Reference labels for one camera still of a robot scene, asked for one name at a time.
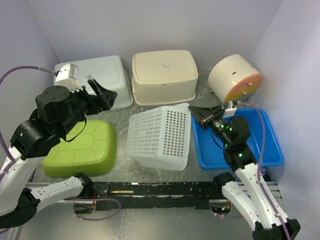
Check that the brass pencil-like rod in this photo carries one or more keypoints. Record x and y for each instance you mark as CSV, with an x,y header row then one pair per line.
x,y
122,192

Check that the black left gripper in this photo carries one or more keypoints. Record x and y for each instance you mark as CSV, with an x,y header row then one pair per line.
x,y
107,97

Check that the green plastic tub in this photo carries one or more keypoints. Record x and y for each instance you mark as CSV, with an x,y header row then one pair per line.
x,y
93,150

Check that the cream perforated basket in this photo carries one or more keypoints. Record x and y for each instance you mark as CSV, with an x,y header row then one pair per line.
x,y
163,77

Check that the white translucent plastic bin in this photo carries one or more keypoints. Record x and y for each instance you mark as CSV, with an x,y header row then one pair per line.
x,y
109,72

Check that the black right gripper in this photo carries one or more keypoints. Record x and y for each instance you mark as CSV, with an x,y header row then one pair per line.
x,y
206,115

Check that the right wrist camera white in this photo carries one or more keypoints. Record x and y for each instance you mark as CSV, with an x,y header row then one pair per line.
x,y
230,109

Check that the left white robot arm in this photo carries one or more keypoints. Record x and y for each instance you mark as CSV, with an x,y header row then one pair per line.
x,y
58,111

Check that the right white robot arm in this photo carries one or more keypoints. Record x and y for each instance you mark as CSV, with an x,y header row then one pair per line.
x,y
266,218

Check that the cream cylindrical bucket orange rim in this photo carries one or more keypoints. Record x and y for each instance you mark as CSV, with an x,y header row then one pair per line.
x,y
234,78

